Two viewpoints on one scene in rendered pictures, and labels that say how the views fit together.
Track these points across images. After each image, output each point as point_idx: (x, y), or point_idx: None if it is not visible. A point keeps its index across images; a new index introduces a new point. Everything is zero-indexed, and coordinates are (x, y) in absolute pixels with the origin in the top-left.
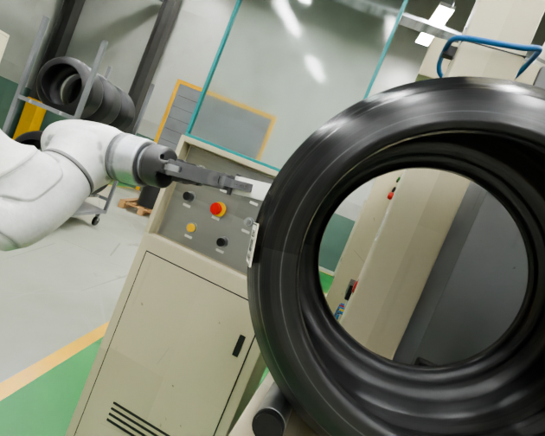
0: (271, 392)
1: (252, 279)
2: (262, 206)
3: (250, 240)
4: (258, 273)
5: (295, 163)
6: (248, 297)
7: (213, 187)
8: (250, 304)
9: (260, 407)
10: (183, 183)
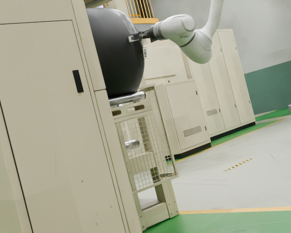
0: (136, 93)
1: (143, 62)
2: (141, 42)
3: (143, 52)
4: (144, 59)
5: (137, 31)
6: (143, 67)
7: (138, 38)
8: (143, 69)
9: (142, 93)
10: (149, 38)
